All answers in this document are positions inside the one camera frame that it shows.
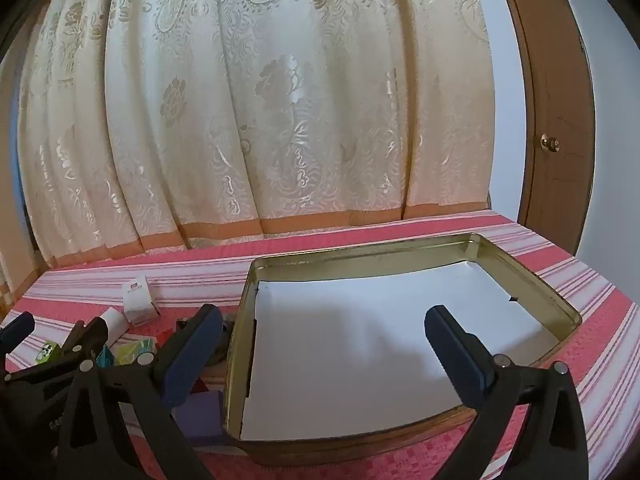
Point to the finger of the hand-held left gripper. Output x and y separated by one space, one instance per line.
17 330
90 334

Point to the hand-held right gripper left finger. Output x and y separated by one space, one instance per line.
200 347

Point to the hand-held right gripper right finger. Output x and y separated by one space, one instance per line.
455 352

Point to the green toy block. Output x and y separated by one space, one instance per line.
47 351

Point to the green printed packet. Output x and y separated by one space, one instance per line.
132 351

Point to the purple box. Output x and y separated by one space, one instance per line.
200 415

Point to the gold metal tin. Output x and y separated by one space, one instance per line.
350 256

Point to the white tube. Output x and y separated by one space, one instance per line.
116 324

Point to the small white box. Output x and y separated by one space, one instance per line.
139 300

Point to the white paper liner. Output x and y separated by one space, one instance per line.
350 340

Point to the brass door knob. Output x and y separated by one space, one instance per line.
550 142

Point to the cream floral curtain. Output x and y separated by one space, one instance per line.
250 110

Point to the brown wooden door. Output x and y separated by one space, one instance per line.
555 85

